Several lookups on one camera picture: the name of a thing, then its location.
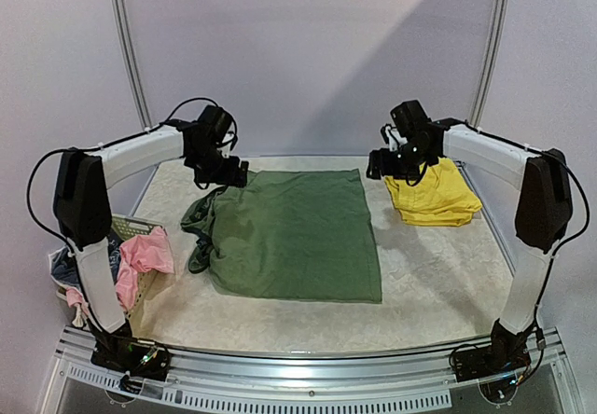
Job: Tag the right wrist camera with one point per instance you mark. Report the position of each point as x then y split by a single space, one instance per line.
392 137

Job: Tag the aluminium front rail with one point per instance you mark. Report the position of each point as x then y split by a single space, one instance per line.
419 380

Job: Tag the yellow shorts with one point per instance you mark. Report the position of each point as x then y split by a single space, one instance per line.
441 199

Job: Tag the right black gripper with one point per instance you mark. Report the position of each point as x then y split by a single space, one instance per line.
376 165

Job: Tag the right aluminium frame post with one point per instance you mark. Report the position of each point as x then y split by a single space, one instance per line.
489 60

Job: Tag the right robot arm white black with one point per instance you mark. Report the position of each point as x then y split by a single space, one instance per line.
414 143

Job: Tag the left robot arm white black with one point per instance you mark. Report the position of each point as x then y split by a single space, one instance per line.
82 208

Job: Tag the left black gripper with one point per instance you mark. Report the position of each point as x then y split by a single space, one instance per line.
230 178

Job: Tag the dark blue garment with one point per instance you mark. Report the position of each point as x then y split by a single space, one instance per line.
63 269

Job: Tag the olive green garment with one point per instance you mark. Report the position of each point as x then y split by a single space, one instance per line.
303 236

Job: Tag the pink garment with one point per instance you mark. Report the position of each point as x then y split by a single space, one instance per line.
142 253

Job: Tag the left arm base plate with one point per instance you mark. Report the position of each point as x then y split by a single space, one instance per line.
138 358

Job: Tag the beige plastic laundry basket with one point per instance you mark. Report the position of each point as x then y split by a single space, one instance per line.
126 228

